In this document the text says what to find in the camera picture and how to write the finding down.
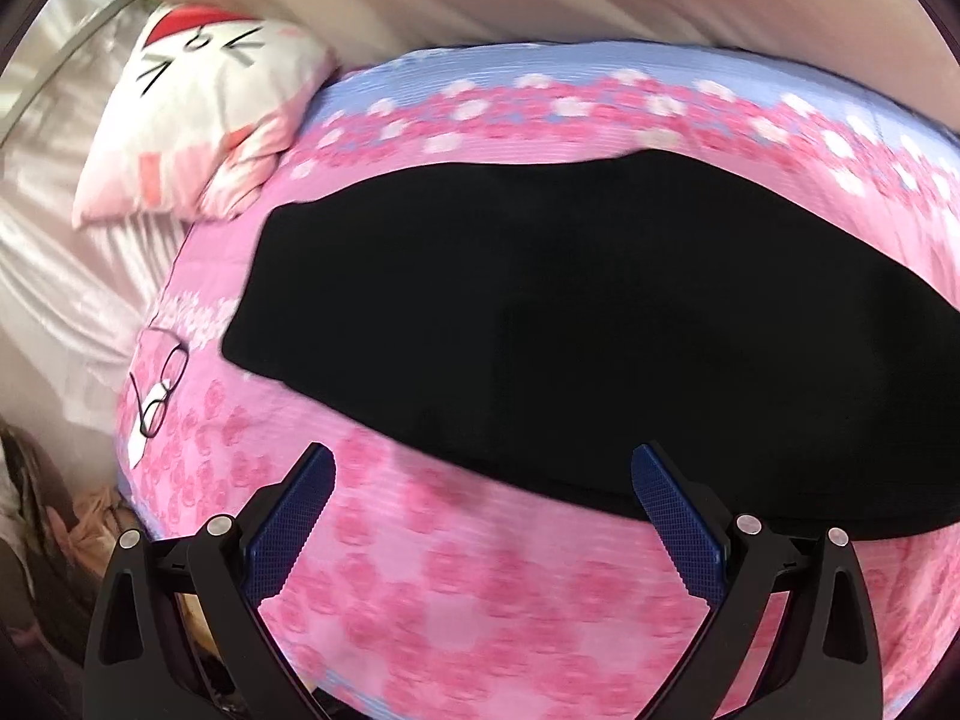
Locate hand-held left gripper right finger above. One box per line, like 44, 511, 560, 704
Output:
631, 441, 882, 720

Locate pink floral bed sheet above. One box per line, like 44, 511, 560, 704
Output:
112, 41, 960, 720

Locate cartoon cat pillow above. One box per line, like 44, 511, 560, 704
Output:
73, 4, 335, 227

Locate black pants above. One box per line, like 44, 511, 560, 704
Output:
221, 148, 960, 541

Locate black wire-frame eyeglasses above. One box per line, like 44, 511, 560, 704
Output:
127, 326, 190, 440

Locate pile of clothes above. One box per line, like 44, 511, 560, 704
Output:
0, 420, 151, 646

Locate grey metal bar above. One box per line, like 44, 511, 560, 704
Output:
0, 0, 145, 143

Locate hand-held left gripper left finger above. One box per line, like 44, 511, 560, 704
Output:
82, 442, 336, 720

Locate silver satin sheet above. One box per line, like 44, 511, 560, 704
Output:
0, 0, 197, 451

